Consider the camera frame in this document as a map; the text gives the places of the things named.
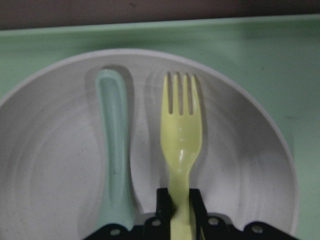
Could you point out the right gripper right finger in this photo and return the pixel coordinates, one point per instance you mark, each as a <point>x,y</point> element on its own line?
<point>200,214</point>

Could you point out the beige round plate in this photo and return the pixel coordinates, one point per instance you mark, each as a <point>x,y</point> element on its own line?
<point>52,155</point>

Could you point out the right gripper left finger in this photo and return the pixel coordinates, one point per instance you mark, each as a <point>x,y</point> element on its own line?
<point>163,214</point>

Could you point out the light green tray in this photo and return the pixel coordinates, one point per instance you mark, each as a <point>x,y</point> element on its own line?
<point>275,58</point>

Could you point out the yellow plastic fork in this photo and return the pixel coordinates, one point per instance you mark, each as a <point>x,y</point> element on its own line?
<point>181,136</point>

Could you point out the teal plastic spoon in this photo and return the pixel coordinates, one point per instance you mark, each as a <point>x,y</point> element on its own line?
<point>116,205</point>

